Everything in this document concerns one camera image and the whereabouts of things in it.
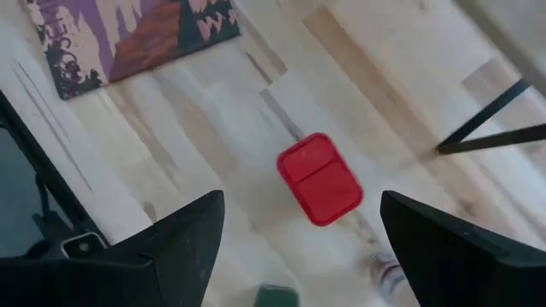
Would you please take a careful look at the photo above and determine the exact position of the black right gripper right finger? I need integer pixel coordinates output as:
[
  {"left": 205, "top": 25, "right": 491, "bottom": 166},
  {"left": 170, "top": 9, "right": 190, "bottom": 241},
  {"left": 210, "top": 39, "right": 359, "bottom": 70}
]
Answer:
[{"left": 380, "top": 191, "right": 546, "bottom": 307}]

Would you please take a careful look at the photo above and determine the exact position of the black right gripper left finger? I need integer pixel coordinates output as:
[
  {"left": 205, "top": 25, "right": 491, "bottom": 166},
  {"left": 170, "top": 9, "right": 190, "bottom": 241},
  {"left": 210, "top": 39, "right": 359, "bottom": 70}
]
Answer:
[{"left": 106, "top": 190, "right": 225, "bottom": 307}]

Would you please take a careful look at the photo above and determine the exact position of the clear glass spice jar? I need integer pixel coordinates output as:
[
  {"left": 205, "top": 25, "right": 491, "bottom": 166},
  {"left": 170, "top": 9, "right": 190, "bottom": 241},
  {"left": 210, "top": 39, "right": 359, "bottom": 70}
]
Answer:
[{"left": 362, "top": 251, "right": 407, "bottom": 299}]

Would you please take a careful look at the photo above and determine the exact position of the green-lid spice jar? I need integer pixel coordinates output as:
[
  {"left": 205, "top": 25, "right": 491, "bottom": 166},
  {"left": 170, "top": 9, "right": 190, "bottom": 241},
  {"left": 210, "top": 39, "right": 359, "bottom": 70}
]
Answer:
[{"left": 254, "top": 284, "right": 299, "bottom": 307}]

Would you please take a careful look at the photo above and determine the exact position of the red-lid spice jar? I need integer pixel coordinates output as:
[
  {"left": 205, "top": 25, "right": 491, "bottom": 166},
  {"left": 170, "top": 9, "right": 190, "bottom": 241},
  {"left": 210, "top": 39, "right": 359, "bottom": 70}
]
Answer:
[{"left": 276, "top": 131, "right": 364, "bottom": 227}]

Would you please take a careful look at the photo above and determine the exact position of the silver-rimmed black device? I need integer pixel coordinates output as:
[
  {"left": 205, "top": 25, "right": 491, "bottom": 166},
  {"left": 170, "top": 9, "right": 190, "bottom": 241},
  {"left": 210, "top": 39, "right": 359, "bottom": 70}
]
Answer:
[{"left": 58, "top": 231, "right": 108, "bottom": 260}]

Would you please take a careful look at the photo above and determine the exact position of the black table edge rail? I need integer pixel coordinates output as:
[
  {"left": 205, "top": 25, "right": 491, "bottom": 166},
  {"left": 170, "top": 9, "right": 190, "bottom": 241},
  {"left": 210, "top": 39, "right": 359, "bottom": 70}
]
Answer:
[{"left": 0, "top": 89, "right": 110, "bottom": 257}]

